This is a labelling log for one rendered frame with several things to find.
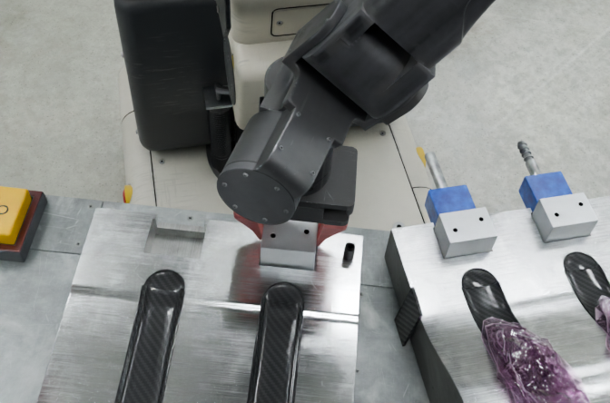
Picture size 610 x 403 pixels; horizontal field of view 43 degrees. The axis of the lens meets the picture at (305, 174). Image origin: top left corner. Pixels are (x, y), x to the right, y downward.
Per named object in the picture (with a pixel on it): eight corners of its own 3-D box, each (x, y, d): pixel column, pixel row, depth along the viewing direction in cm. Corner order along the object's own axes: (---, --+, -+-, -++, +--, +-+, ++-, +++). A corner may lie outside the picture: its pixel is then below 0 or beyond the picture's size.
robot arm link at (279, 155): (435, 71, 54) (346, -11, 51) (395, 191, 47) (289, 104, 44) (331, 138, 63) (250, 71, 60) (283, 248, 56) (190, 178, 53)
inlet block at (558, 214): (494, 160, 89) (506, 129, 84) (534, 154, 89) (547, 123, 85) (537, 256, 81) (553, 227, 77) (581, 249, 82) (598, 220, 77)
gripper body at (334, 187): (352, 220, 64) (363, 162, 58) (230, 207, 64) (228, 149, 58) (355, 161, 68) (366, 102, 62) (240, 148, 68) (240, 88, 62)
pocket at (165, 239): (157, 233, 77) (153, 212, 74) (210, 239, 77) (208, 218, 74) (147, 272, 75) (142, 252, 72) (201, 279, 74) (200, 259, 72)
